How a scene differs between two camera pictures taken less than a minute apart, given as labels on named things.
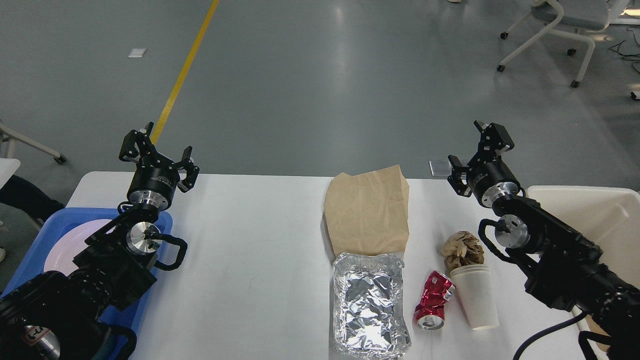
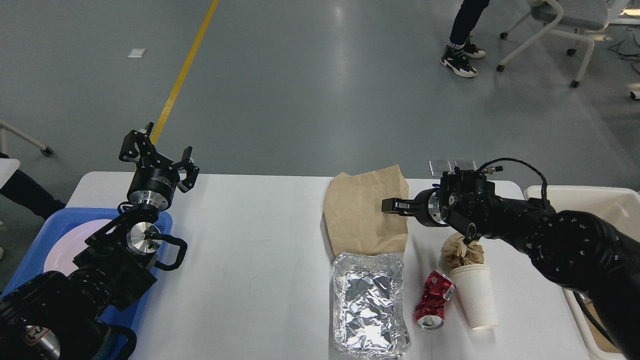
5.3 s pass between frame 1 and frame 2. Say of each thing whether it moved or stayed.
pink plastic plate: stayed
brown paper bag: stayed
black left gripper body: stayed
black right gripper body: moved
